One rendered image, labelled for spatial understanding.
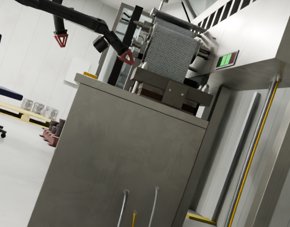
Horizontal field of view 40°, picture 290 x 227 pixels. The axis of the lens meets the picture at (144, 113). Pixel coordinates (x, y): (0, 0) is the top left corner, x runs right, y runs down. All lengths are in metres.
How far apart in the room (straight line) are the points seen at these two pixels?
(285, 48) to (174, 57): 0.86
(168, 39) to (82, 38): 7.18
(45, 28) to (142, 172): 7.45
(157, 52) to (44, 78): 7.08
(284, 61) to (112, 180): 0.94
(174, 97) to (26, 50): 7.30
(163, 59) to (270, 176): 0.94
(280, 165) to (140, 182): 0.69
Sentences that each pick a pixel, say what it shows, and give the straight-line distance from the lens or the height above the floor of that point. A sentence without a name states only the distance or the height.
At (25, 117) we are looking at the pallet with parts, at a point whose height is 0.08.
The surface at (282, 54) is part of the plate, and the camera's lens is 1.41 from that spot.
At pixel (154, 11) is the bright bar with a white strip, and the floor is 1.44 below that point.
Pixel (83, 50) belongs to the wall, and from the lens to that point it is 9.28.
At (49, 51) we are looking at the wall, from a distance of 9.12.
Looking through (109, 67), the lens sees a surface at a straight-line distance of 3.14.
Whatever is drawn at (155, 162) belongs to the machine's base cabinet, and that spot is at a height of 0.63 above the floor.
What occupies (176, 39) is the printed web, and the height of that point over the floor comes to 1.26.
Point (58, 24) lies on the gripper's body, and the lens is 2.41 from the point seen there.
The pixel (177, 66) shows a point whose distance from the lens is 2.15.
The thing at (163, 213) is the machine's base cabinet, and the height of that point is 0.42.
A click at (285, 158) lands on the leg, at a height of 0.84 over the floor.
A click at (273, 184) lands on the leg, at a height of 0.74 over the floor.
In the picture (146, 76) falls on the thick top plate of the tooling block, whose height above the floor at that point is 1.00.
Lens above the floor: 0.80
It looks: 1 degrees up
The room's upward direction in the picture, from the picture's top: 20 degrees clockwise
